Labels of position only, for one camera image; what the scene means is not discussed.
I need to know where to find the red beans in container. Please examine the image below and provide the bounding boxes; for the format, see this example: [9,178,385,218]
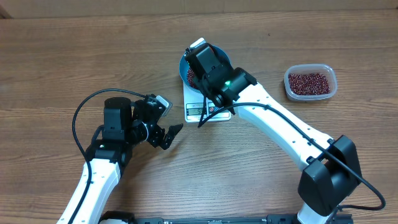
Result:
[288,73,330,96]

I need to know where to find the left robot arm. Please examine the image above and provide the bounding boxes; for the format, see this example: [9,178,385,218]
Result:
[59,95,183,223]

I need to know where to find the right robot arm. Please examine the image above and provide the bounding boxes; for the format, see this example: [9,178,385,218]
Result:
[180,39,362,223]

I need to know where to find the clear plastic container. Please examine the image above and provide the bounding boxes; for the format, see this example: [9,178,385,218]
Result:
[284,63,338,101]

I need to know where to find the blue bowl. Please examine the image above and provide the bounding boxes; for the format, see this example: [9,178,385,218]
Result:
[179,45,232,94]

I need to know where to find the red beans in bowl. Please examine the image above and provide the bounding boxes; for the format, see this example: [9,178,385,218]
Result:
[187,68,198,90]

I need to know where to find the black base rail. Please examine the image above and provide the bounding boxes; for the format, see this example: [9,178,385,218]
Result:
[99,211,354,224]

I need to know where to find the white digital kitchen scale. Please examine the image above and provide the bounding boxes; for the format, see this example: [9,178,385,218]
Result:
[183,84,219,123]

